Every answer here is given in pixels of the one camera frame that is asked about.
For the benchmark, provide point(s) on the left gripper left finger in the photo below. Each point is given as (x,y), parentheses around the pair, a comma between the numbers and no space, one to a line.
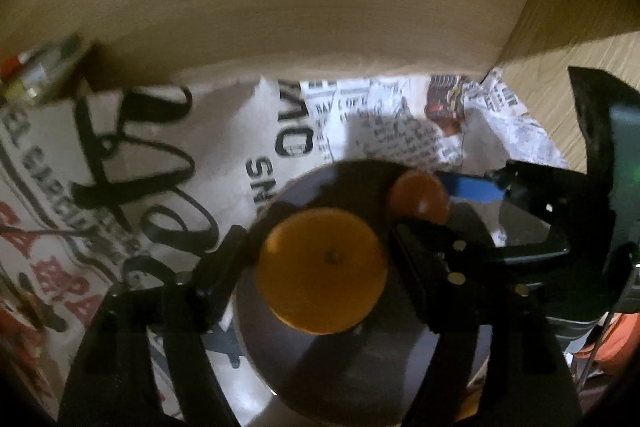
(197,300)

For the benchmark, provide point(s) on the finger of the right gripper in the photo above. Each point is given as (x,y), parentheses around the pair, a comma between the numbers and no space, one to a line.
(475,188)

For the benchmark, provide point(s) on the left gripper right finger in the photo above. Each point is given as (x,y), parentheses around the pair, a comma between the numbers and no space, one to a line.
(438,284)

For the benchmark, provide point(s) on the bright red tomato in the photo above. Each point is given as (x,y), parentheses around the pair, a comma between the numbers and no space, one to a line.
(420,194)

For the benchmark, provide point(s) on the large orange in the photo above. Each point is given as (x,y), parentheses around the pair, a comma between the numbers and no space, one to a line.
(321,271)

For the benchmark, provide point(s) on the newspaper table cover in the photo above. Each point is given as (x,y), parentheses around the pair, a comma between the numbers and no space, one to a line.
(400,126)

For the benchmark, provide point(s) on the dark brown round plate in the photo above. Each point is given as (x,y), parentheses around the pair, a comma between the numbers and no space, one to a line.
(388,370)

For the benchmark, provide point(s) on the marker pens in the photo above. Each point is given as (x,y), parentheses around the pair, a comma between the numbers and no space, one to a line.
(39,75)

